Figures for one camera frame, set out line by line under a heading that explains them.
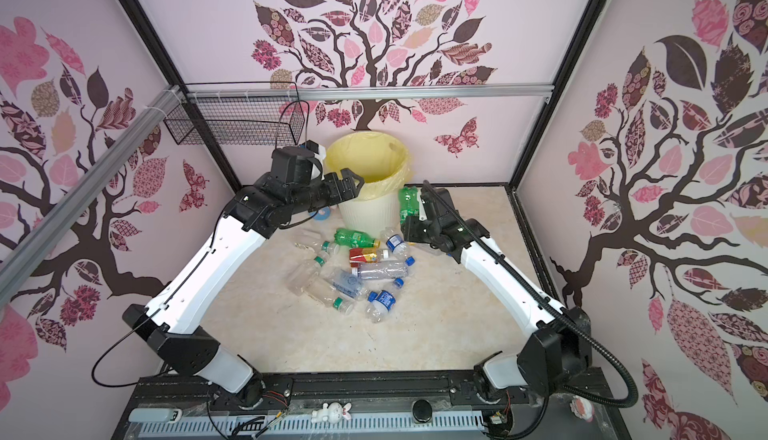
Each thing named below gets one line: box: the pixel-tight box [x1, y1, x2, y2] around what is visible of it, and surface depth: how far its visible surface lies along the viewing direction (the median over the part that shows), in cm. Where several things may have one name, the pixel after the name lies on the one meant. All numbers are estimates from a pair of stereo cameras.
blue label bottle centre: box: [380, 227, 416, 266], surface depth 100 cm
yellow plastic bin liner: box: [324, 131, 410, 201], surface depth 100 cm
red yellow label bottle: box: [349, 247, 389, 268], surface depth 97 cm
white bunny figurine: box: [311, 402, 352, 424], surface depth 71 cm
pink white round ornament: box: [570, 395, 595, 423], surface depth 69 cm
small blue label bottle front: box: [366, 290, 397, 323], surface depth 86 cm
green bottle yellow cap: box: [398, 185, 419, 225], surface depth 79 cm
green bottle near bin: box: [334, 228, 381, 249], surface depth 102 cm
